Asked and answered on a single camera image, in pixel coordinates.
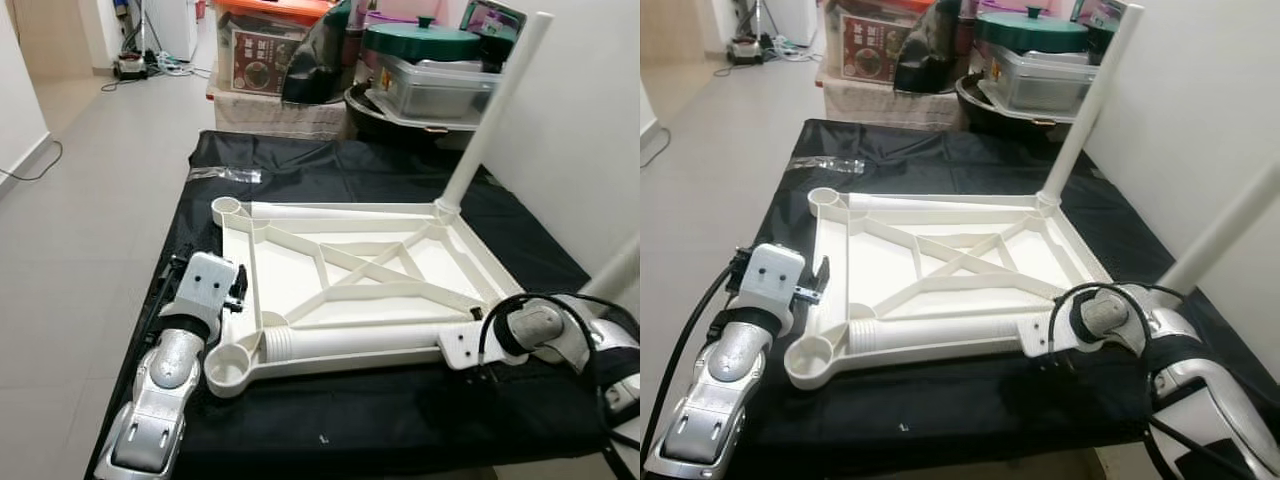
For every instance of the cream plastic children table top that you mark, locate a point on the cream plastic children table top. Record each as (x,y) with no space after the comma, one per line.
(350,260)
(950,250)

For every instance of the clear tape strip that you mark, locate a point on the clear tape strip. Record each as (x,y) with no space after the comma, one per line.
(830,166)
(230,174)

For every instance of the beige patterned cloth cover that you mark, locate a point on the beige patterned cloth cover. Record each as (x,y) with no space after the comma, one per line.
(280,118)
(890,105)

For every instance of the black tablecloth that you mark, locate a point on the black tablecloth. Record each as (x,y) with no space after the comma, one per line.
(950,410)
(400,410)

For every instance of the black wok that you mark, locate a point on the black wok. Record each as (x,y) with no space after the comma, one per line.
(365,115)
(975,105)

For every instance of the orange lid storage box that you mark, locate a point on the orange lid storage box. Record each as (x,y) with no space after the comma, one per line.
(260,60)
(865,50)

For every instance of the black plastic bag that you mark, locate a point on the black plastic bag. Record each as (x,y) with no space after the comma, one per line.
(930,55)
(320,65)

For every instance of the small floor appliance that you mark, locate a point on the small floor appliance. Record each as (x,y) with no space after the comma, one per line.
(130,68)
(745,52)

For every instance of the white cabinet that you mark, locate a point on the white cabinet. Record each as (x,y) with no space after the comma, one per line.
(175,25)
(790,20)

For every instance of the clear plastic container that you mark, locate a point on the clear plastic container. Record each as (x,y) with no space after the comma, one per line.
(430,90)
(1040,80)

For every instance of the green pot lid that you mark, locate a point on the green pot lid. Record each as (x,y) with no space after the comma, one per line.
(1030,32)
(420,42)

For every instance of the pink storage box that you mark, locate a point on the pink storage box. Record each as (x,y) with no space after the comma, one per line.
(1010,6)
(400,15)

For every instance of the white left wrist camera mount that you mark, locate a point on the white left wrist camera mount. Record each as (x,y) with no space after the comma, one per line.
(775,275)
(205,280)

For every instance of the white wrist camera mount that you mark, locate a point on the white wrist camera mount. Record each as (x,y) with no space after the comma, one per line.
(465,345)
(1040,340)
(205,280)
(775,275)

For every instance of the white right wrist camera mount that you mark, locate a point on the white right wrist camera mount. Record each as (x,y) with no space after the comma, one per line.
(465,345)
(1040,340)

